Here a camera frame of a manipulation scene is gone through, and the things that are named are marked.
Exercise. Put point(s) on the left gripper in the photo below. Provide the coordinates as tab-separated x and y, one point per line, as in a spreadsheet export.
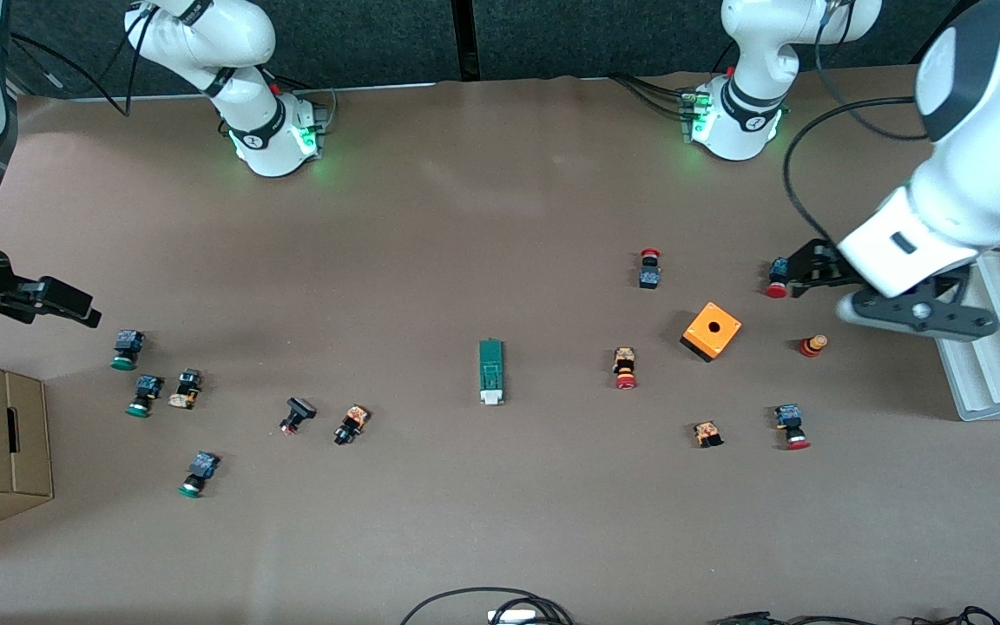
821	264

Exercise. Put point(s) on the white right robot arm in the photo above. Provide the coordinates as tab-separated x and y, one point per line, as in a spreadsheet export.
240	52

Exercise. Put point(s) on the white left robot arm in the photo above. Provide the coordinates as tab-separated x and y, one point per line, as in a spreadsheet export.
986	130

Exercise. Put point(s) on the red push button blue body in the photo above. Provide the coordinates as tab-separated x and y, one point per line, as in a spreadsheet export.
776	289
790	421

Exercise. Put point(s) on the red orange stacked button head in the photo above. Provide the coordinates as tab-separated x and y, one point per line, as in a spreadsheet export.
812	345

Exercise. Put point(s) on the green push button blue body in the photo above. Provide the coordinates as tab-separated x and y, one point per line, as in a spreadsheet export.
127	347
200	469
146	392

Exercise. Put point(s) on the black beige contact block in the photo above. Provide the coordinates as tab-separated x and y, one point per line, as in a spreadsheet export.
186	388

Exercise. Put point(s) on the red push button black body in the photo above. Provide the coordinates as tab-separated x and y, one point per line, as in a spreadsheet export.
649	276

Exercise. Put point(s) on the orange black contact block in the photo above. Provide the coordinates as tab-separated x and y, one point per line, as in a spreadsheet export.
707	433

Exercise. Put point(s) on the red push button orange body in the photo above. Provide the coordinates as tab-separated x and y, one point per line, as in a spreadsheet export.
625	365

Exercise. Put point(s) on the black square push button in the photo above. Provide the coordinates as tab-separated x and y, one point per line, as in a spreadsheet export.
298	411

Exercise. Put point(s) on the black push button orange body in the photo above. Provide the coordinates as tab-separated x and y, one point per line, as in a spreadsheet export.
352	423

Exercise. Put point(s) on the brown paper table cover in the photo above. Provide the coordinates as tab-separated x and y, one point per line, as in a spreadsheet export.
465	521

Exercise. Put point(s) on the orange button enclosure box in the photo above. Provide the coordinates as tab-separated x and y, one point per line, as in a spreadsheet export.
713	330

